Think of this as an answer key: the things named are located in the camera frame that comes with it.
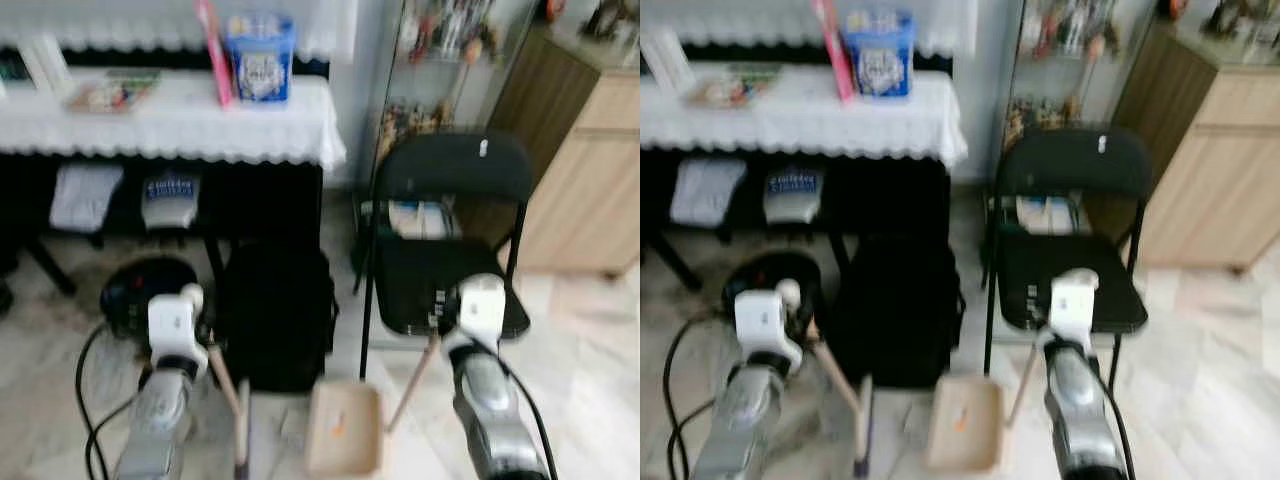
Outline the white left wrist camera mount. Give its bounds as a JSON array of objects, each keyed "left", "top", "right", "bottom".
[
  {"left": 733, "top": 280, "right": 804, "bottom": 373},
  {"left": 147, "top": 284, "right": 208, "bottom": 363}
]

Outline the white lace tablecloth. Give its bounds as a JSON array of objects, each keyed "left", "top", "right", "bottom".
[
  {"left": 640, "top": 65, "right": 969, "bottom": 169},
  {"left": 0, "top": 70, "right": 348, "bottom": 171}
]

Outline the blue and white bag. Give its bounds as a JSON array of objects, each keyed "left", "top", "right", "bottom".
[
  {"left": 140, "top": 170, "right": 203, "bottom": 231},
  {"left": 762, "top": 165, "right": 826, "bottom": 226}
]

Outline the black folding chair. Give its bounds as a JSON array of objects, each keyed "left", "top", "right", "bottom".
[
  {"left": 355, "top": 130, "right": 534, "bottom": 381},
  {"left": 983, "top": 127, "right": 1153, "bottom": 379}
]

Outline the beige long-handled dustpan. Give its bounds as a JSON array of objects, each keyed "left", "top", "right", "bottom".
[
  {"left": 925, "top": 335, "right": 1043, "bottom": 474},
  {"left": 305, "top": 333, "right": 443, "bottom": 478}
]

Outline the pink flat pack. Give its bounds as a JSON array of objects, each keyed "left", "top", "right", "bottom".
[
  {"left": 812, "top": 0, "right": 858, "bottom": 103},
  {"left": 194, "top": 0, "right": 237, "bottom": 108}
]

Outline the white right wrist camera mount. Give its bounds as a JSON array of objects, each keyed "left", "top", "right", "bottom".
[
  {"left": 1047, "top": 268, "right": 1101, "bottom": 346},
  {"left": 457, "top": 273, "right": 507, "bottom": 346}
]

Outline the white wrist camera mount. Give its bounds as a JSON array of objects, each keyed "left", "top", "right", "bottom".
[
  {"left": 147, "top": 284, "right": 208, "bottom": 363},
  {"left": 733, "top": 280, "right": 804, "bottom": 373},
  {"left": 1047, "top": 268, "right": 1101, "bottom": 346},
  {"left": 457, "top": 273, "right": 507, "bottom": 346}
]

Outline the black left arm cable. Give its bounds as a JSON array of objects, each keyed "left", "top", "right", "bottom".
[
  {"left": 75, "top": 320, "right": 141, "bottom": 480},
  {"left": 662, "top": 315, "right": 741, "bottom": 480}
]

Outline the black bag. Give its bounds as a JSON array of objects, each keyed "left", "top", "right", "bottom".
[
  {"left": 830, "top": 235, "right": 966, "bottom": 389},
  {"left": 215, "top": 240, "right": 339, "bottom": 393}
]

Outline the light wooden cabinet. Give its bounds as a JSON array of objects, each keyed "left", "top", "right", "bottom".
[
  {"left": 1110, "top": 20, "right": 1280, "bottom": 273},
  {"left": 480, "top": 20, "right": 641, "bottom": 278}
]

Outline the blue printed box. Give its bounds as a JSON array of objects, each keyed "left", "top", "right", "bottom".
[
  {"left": 221, "top": 12, "right": 297, "bottom": 106},
  {"left": 842, "top": 8, "right": 916, "bottom": 99}
]

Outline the white frame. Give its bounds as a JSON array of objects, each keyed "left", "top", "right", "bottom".
[
  {"left": 640, "top": 28, "right": 693, "bottom": 93},
  {"left": 18, "top": 35, "right": 71, "bottom": 93}
]

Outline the white cardboard box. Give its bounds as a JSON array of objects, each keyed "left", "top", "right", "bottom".
[
  {"left": 385, "top": 200, "right": 463, "bottom": 241},
  {"left": 1012, "top": 195, "right": 1086, "bottom": 236}
]

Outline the colourful flat book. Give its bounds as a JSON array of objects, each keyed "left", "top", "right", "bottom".
[
  {"left": 65, "top": 70, "right": 161, "bottom": 115},
  {"left": 685, "top": 65, "right": 784, "bottom": 109}
]

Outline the black table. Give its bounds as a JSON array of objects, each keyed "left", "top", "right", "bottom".
[{"left": 0, "top": 150, "right": 326, "bottom": 296}]

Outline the white lace shelf cloth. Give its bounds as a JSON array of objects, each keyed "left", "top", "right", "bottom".
[
  {"left": 0, "top": 0, "right": 359, "bottom": 63},
  {"left": 640, "top": 0, "right": 979, "bottom": 59}
]

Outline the wooden broom stick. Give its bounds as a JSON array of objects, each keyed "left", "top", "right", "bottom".
[
  {"left": 205, "top": 338, "right": 253, "bottom": 473},
  {"left": 808, "top": 322, "right": 875, "bottom": 477}
]

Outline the black round floor device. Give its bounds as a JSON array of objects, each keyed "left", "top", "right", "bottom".
[
  {"left": 722, "top": 250, "right": 823, "bottom": 336},
  {"left": 98, "top": 255, "right": 201, "bottom": 341}
]

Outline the glass display cabinet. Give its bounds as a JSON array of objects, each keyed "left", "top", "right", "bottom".
[
  {"left": 1000, "top": 0, "right": 1171, "bottom": 181},
  {"left": 370, "top": 0, "right": 541, "bottom": 191}
]

